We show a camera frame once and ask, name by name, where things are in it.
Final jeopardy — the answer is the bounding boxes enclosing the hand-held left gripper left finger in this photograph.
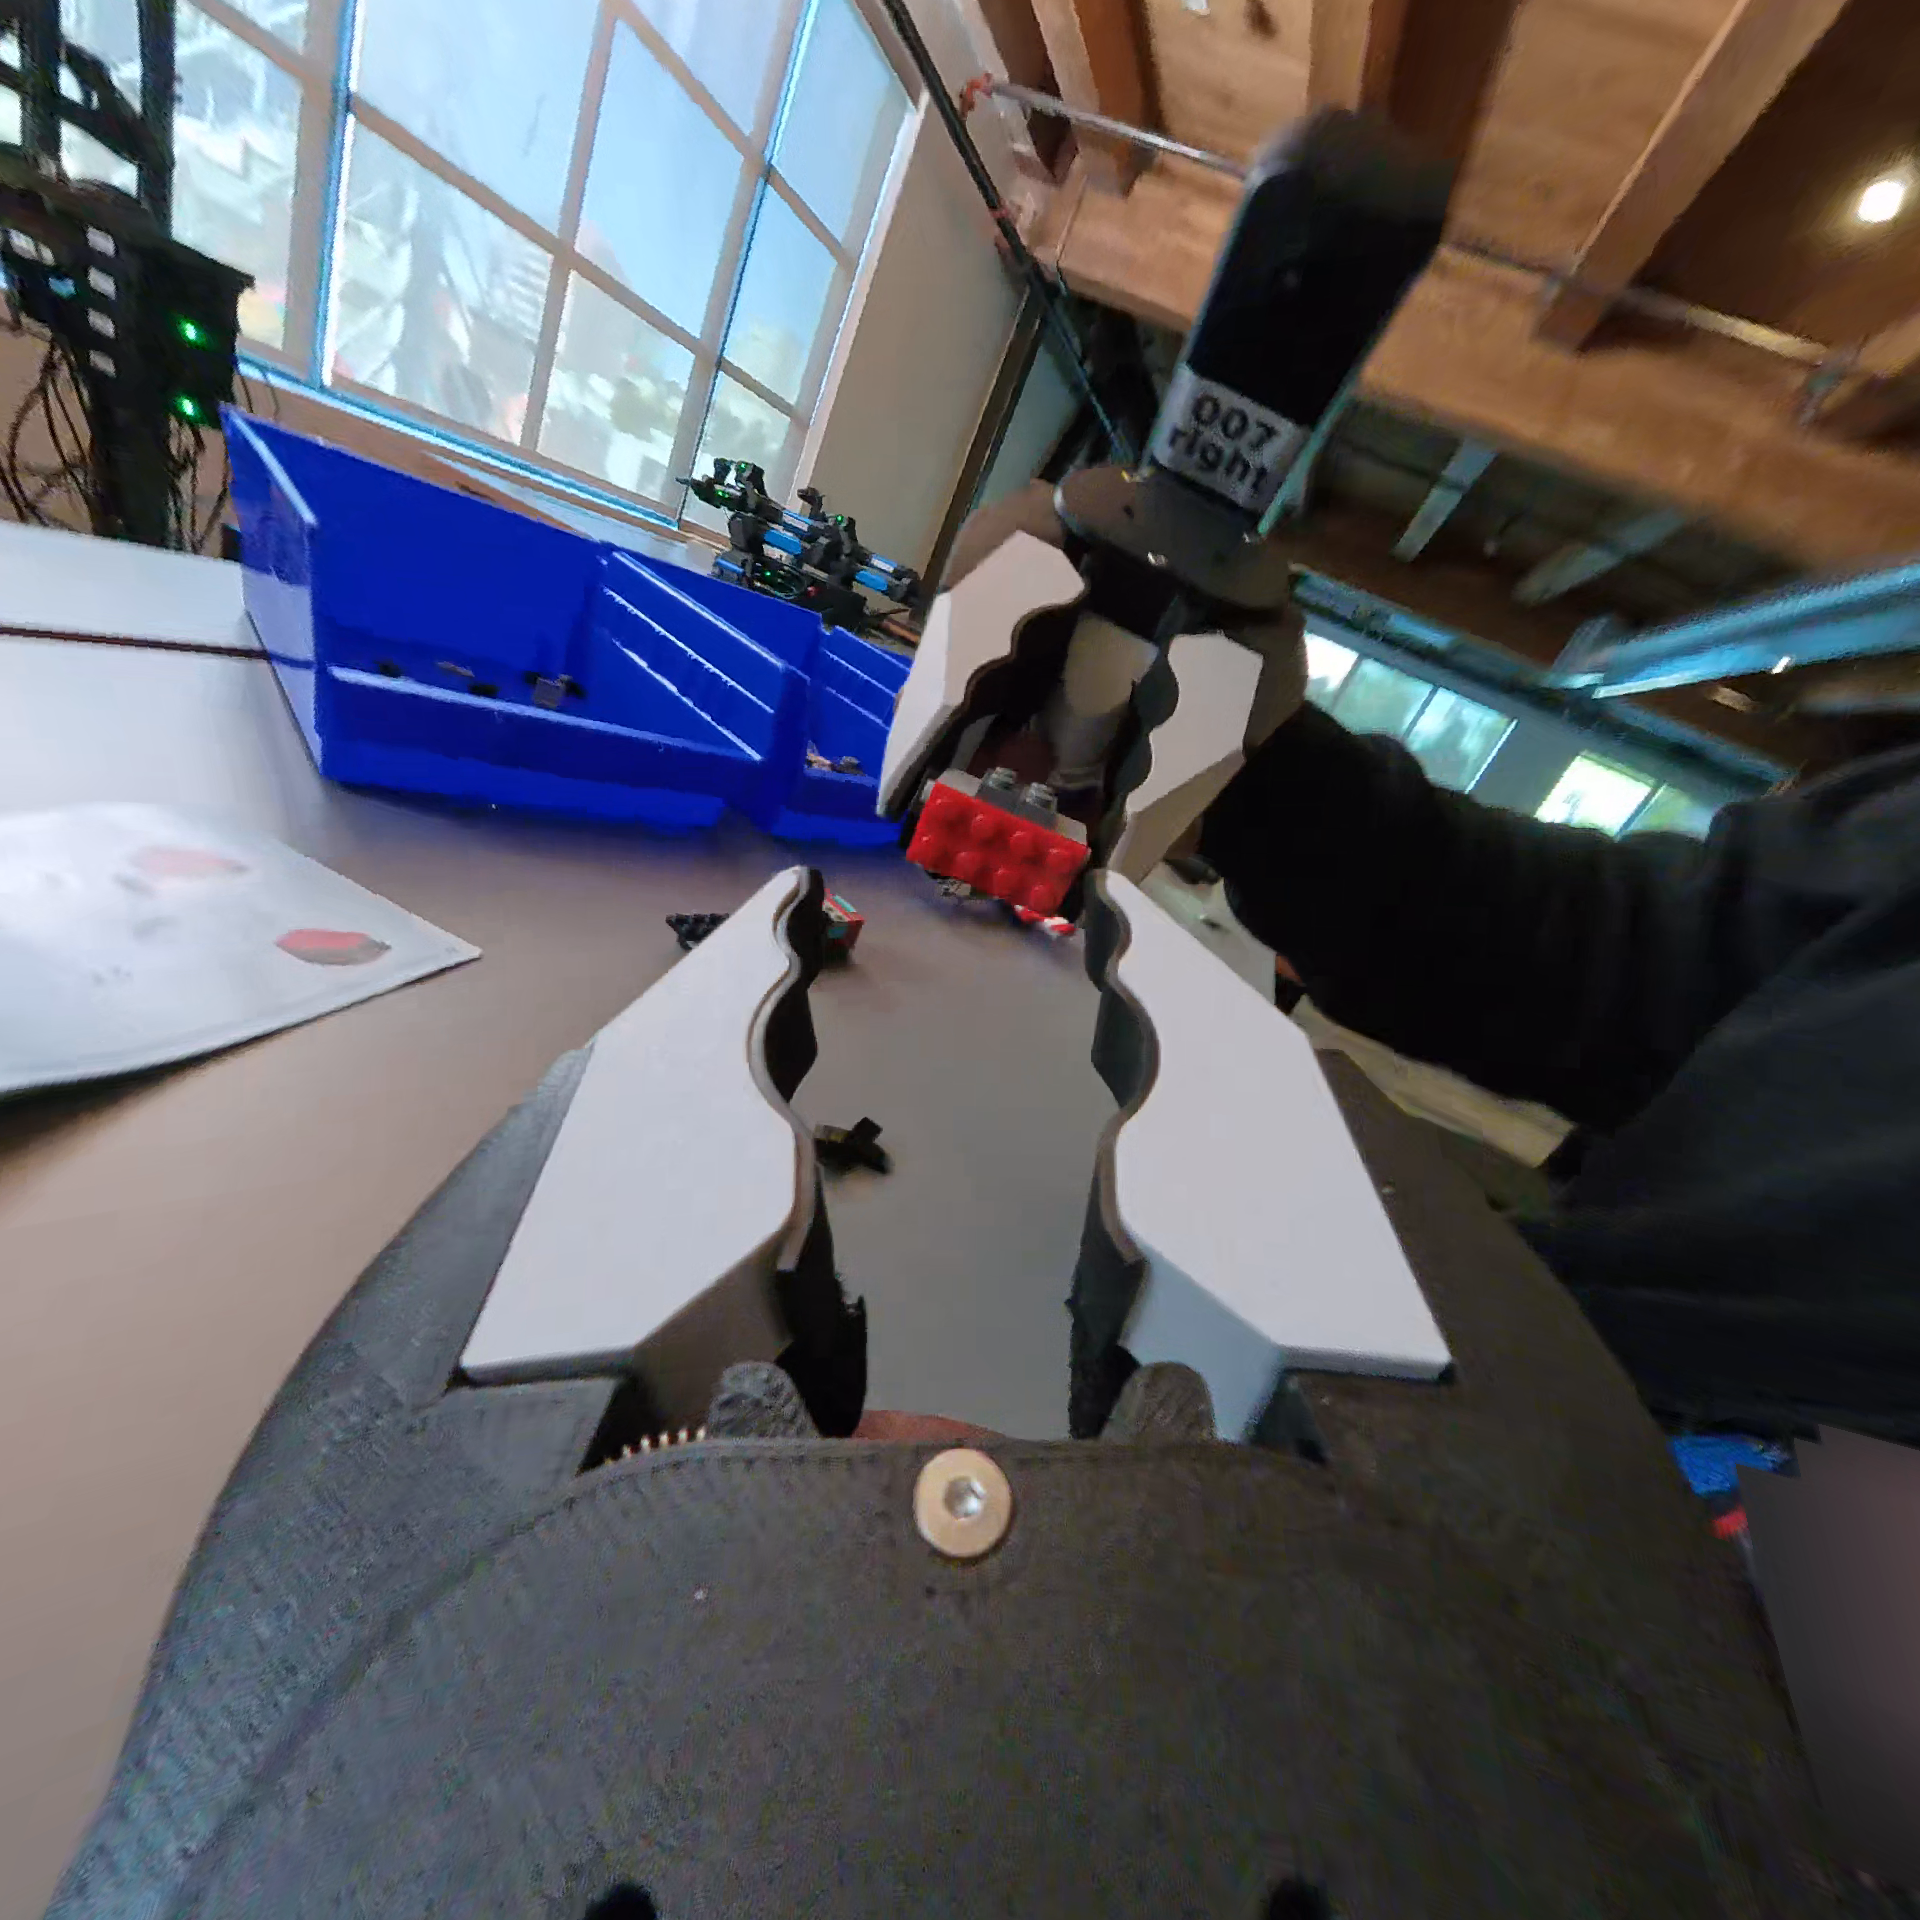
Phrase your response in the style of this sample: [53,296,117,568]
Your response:
[457,863,873,1438]

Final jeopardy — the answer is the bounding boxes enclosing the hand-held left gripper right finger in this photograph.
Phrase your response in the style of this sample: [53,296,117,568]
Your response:
[1068,870,1456,1441]

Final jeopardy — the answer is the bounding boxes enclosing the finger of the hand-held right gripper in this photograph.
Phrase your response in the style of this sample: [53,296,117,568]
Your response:
[1111,612,1308,887]
[878,529,1087,819]

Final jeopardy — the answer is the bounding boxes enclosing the red black toy brick build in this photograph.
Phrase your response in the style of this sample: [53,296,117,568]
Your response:
[902,766,1095,923]

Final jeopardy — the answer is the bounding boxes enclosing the blue plastic bin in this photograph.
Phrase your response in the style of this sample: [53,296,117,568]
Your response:
[221,405,752,835]
[591,545,920,852]

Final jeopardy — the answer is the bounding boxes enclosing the grey desk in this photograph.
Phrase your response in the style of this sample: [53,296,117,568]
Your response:
[0,644,1321,1920]

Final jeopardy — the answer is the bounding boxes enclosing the white adjacent desk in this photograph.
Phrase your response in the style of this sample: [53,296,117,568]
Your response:
[0,517,265,646]

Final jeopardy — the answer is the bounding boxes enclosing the instruction booklet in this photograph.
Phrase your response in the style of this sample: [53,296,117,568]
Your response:
[0,801,484,1100]

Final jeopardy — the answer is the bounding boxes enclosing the large window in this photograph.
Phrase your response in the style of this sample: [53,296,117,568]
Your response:
[172,0,920,519]

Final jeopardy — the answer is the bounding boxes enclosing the black hub green lights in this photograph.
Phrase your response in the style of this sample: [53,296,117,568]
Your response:
[0,181,253,453]

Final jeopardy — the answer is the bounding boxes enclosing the black metal stand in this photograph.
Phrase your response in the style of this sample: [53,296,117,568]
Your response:
[0,0,182,197]

